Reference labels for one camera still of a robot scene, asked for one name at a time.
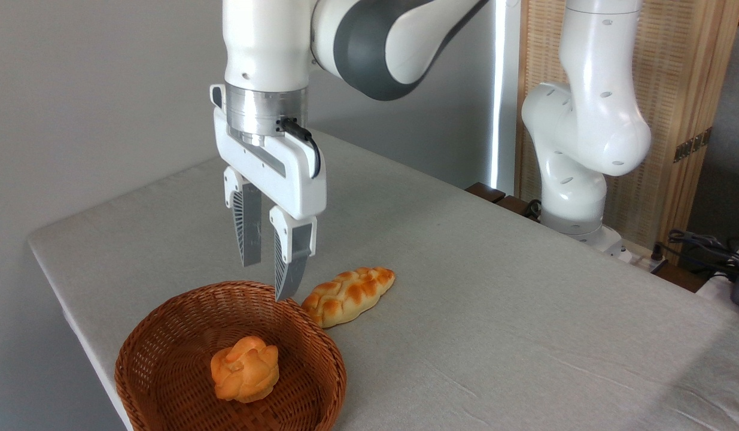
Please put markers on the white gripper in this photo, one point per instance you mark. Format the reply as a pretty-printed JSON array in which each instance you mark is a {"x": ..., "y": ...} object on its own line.
[{"x": 285, "y": 173}]

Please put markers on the round orange bread roll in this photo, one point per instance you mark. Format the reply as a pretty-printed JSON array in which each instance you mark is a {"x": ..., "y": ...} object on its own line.
[{"x": 245, "y": 370}]

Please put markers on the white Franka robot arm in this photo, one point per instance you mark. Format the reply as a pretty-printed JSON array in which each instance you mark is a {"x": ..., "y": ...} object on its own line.
[{"x": 590, "y": 120}]

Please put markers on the braided golden bread loaf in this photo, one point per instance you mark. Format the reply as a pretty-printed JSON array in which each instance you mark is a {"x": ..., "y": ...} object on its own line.
[{"x": 345, "y": 296}]

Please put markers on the brown wicker basket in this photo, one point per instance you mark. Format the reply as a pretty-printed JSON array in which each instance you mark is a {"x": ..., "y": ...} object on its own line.
[{"x": 166, "y": 353}]

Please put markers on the dark brown wooden block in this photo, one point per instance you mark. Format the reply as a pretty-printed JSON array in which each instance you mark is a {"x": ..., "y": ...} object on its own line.
[{"x": 495, "y": 194}]

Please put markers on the grey tablecloth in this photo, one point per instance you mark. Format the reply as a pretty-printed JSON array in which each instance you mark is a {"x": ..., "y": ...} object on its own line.
[{"x": 495, "y": 311}]

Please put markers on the metal screen hinge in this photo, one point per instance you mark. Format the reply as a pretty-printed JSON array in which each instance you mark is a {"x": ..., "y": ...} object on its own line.
[{"x": 692, "y": 145}]

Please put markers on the wooden bamboo folding screen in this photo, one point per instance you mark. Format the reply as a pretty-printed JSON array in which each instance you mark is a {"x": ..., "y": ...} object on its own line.
[{"x": 674, "y": 72}]

